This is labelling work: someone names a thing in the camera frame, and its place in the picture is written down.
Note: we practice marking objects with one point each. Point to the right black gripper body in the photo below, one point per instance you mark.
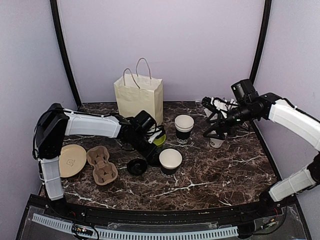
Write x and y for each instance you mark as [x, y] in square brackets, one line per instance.
[223, 121]

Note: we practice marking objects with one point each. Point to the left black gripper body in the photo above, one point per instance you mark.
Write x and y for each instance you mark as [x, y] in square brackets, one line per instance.
[137, 143]

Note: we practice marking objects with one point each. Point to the black paper coffee cup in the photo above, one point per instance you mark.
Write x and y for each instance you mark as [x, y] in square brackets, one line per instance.
[170, 159]

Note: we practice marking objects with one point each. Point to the black plastic cup lid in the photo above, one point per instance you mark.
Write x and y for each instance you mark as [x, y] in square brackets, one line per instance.
[137, 166]

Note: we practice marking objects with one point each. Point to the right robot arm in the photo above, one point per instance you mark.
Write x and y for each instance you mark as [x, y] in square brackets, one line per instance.
[280, 111]

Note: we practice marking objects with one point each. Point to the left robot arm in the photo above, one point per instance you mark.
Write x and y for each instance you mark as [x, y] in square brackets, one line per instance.
[57, 123]

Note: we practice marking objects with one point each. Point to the white paper cup holder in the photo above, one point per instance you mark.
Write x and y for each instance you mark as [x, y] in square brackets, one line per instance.
[216, 143]

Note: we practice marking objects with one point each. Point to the white wrapped straws bundle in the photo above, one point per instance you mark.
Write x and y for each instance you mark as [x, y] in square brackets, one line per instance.
[214, 105]

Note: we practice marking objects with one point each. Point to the green bowl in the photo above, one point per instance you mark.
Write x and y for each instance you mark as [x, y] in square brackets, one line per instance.
[160, 141]

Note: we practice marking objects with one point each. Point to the lower stacked black cup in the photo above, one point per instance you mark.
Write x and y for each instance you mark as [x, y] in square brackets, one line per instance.
[183, 136]

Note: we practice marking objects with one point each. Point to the cream paper carry bag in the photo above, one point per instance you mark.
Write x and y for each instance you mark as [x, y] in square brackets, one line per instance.
[135, 92]

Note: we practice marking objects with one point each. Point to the brown cardboard cup carrier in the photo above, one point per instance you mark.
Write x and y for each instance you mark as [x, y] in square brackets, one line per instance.
[104, 172]

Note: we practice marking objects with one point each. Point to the beige round plate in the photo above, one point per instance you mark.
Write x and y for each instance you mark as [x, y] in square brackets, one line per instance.
[72, 160]

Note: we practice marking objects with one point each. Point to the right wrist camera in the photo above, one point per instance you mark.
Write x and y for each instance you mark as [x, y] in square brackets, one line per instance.
[244, 91]

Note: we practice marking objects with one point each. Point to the grey slotted cable duct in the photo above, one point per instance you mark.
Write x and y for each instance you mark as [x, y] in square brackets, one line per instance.
[119, 231]

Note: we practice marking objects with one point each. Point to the black front rail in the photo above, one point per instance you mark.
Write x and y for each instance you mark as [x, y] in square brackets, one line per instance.
[125, 206]

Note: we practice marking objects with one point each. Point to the right black frame post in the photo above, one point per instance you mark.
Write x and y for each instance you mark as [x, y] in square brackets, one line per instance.
[261, 40]

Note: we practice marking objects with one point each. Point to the black frame post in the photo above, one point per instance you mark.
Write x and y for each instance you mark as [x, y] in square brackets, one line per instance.
[261, 40]
[63, 52]

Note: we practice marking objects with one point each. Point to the left black frame post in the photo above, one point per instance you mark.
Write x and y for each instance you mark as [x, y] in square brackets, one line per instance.
[63, 52]

